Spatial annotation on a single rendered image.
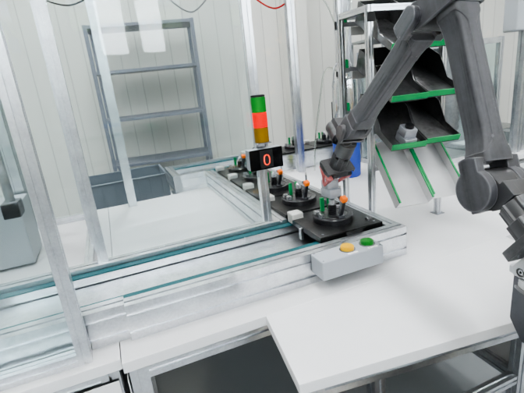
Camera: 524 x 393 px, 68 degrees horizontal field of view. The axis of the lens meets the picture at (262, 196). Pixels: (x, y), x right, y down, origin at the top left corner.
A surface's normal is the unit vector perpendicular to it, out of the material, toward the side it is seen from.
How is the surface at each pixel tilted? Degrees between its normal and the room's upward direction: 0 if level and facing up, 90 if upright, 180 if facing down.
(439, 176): 45
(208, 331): 0
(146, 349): 0
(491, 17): 90
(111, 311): 90
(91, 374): 90
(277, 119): 90
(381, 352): 0
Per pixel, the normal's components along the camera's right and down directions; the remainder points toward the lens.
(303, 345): -0.10, -0.95
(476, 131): -0.94, 0.05
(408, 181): 0.07, -0.48
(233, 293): 0.38, 0.24
